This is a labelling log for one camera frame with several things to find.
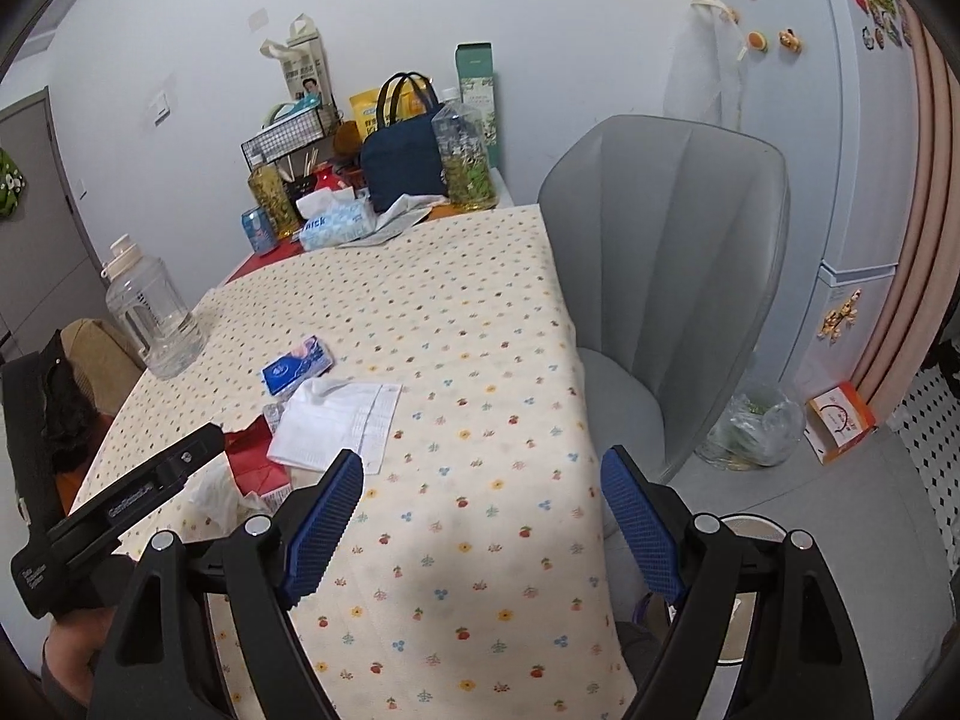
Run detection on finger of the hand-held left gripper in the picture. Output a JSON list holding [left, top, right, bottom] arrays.
[[146, 424, 226, 485]]

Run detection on gold fridge magnet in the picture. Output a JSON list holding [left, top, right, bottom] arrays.
[[819, 286, 863, 346]]

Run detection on blue white tissue pack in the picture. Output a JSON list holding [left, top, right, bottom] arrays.
[[296, 190, 378, 252]]

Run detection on white plastic bag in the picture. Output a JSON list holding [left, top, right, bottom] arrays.
[[180, 457, 271, 533]]

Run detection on tall green box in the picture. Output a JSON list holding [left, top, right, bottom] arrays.
[[452, 43, 500, 166]]

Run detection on yellow oil bottle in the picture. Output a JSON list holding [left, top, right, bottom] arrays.
[[247, 154, 301, 237]]

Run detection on red paper packet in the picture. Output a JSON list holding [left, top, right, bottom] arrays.
[[223, 416, 292, 512]]

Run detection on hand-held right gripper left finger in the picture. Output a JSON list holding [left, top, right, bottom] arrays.
[[88, 448, 366, 720]]

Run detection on white receipt paper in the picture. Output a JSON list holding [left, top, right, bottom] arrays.
[[266, 379, 402, 476]]

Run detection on cream printed paper bag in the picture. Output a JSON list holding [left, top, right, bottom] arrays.
[[260, 13, 336, 117]]

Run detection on clear plastic bag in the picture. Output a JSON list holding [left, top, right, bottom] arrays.
[[694, 382, 807, 472]]

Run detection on grey upholstered chair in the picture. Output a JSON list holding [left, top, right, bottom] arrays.
[[536, 114, 792, 541]]

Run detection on floral cream tablecloth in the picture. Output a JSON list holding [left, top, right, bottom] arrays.
[[71, 202, 638, 720]]

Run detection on black garment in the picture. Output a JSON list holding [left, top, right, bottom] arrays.
[[0, 330, 98, 533]]

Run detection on navy lunch bag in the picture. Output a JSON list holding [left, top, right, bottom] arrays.
[[358, 71, 451, 212]]

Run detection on cluster of fridge magnets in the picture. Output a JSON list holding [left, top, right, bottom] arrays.
[[844, 0, 914, 52]]

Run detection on green door decoration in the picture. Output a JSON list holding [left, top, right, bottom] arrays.
[[0, 146, 27, 222]]

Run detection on tan chair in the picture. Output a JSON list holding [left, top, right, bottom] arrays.
[[60, 319, 147, 421]]

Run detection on pink curtain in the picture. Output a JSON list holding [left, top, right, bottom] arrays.
[[855, 0, 960, 410]]

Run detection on white crumpled cloth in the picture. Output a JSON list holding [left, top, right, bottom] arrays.
[[337, 193, 451, 248]]

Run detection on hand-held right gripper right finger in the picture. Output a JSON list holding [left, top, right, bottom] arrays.
[[600, 445, 875, 720]]

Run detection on clear floral plastic bottle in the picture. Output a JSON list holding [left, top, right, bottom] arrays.
[[431, 88, 500, 212]]

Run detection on black wire basket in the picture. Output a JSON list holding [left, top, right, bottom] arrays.
[[240, 101, 338, 170]]

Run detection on blue drink can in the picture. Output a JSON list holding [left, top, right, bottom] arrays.
[[240, 208, 278, 254]]

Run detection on white fridge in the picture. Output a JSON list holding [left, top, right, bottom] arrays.
[[694, 0, 920, 398]]

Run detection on person's left hand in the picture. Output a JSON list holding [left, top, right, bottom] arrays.
[[41, 600, 113, 720]]

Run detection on black cup with sticks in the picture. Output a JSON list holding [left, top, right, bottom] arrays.
[[281, 154, 320, 200]]

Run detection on orange white box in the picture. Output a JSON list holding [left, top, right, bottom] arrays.
[[806, 382, 877, 464]]

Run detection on yellow packet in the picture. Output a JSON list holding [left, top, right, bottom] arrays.
[[349, 86, 443, 140]]

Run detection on white mesh bag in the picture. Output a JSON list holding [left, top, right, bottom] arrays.
[[664, 0, 747, 128]]

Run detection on brown round item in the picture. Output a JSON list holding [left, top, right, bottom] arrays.
[[334, 120, 368, 162]]

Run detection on white trash bin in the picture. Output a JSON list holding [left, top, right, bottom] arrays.
[[622, 514, 796, 720]]

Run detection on red table cover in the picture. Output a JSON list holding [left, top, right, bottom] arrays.
[[217, 236, 308, 287]]

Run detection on small blue tissue packet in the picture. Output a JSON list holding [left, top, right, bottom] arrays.
[[260, 335, 335, 396]]

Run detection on clear water jug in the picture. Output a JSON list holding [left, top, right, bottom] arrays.
[[101, 235, 207, 380]]

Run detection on grey door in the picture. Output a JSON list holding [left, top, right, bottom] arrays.
[[0, 88, 113, 361]]

